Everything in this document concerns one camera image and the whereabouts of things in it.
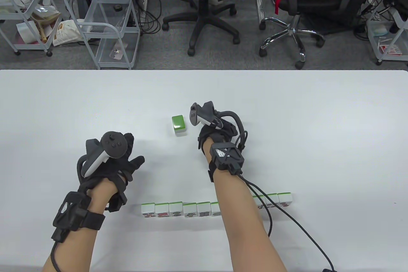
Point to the person's left forearm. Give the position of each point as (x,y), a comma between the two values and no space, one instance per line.
(73,249)

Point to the clear plastic bag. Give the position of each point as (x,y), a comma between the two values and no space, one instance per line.
(44,13)

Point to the pale teal cloth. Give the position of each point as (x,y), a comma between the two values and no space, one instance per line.
(379,30)

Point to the person's right forearm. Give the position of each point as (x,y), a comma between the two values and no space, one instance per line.
(245,227)

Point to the small clear packet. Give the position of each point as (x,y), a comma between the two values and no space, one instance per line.
(116,53)

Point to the person's right hand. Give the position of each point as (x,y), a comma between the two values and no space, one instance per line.
(220,135)

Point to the person's left hand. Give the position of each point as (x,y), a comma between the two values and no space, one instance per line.
(122,170)

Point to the white power strip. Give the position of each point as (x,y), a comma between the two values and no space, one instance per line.
(145,2)

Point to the printed paper bag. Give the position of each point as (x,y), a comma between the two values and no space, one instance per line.
(67,33)

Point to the white pink flat box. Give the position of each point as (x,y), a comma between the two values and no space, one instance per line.
(25,34)

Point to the row of mahjong tiles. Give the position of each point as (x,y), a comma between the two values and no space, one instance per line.
(175,209)

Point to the black tape roll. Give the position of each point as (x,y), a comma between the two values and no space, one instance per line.
(118,7)

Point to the white metal cart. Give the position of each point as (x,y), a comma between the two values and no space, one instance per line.
(129,52)
(392,58)
(12,16)

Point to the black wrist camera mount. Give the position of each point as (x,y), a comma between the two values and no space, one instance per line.
(226,157)
(70,209)

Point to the red white box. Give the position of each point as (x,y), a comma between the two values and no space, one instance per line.
(390,50)

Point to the black white handheld controller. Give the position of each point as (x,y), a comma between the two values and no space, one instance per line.
(204,112)
(113,145)

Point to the green white mahjong tile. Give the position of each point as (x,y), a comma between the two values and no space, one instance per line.
(178,122)

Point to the black glove wrist module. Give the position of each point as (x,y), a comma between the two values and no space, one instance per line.
(118,203)

